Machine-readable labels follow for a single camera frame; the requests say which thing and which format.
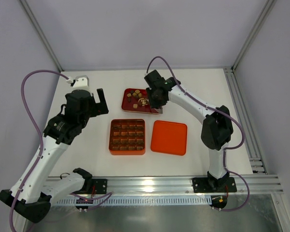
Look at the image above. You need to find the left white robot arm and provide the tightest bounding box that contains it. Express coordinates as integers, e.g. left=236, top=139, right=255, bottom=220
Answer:
left=0, top=88, right=109, bottom=223

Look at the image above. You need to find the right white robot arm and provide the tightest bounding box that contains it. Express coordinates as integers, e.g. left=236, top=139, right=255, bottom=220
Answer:
left=145, top=76, right=233, bottom=191

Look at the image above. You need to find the orange compartment chocolate box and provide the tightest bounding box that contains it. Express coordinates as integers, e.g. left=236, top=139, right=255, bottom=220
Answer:
left=108, top=119, right=146, bottom=156

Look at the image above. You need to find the dark red metal tray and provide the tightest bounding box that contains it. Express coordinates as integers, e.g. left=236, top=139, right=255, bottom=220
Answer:
left=121, top=88, right=158, bottom=114

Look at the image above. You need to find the orange box lid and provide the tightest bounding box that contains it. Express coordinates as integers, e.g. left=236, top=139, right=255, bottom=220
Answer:
left=150, top=120, right=188, bottom=156

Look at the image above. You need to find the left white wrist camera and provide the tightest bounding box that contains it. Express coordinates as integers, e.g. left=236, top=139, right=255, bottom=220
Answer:
left=66, top=75, right=90, bottom=92

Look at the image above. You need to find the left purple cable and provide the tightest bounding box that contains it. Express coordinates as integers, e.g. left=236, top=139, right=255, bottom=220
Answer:
left=9, top=70, right=113, bottom=232

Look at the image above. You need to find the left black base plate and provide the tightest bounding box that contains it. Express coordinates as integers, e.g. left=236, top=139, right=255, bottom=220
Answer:
left=88, top=178, right=108, bottom=195

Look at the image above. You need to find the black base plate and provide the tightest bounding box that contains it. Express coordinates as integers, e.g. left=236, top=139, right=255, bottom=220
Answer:
left=88, top=178, right=108, bottom=195
left=192, top=177, right=237, bottom=193

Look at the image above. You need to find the white slotted cable duct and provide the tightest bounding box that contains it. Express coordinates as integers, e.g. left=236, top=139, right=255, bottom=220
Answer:
left=55, top=195, right=212, bottom=207

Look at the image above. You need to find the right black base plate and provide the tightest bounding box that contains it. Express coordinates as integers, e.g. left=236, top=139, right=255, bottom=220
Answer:
left=192, top=177, right=237, bottom=193

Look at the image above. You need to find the right aluminium frame rail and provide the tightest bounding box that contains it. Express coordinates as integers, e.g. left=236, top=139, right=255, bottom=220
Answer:
left=223, top=67, right=268, bottom=174

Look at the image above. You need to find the aluminium front rail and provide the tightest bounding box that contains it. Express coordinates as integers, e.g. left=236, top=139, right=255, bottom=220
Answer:
left=45, top=174, right=284, bottom=195

